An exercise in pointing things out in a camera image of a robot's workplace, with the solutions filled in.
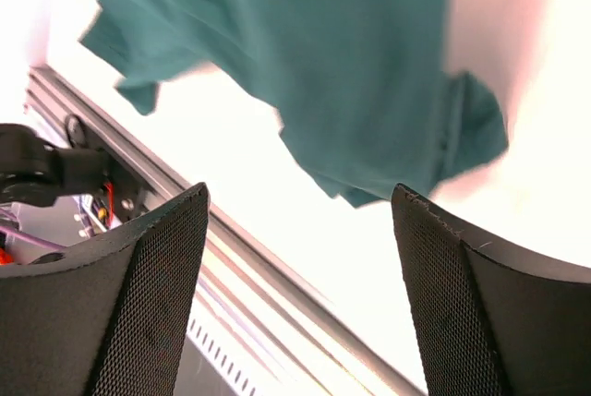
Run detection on green shorts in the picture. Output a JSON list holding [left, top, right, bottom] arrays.
[[82, 0, 508, 207]]

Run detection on slotted white cable duct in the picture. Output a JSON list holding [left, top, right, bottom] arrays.
[[187, 315, 263, 396]]

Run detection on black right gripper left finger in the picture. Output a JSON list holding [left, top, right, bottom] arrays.
[[1, 184, 209, 395]]

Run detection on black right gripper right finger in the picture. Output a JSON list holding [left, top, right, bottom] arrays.
[[392, 185, 590, 395]]

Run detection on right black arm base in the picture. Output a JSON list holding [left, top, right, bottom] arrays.
[[1, 114, 149, 225]]

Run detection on aluminium front rail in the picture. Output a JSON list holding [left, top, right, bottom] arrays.
[[27, 66, 417, 395]]

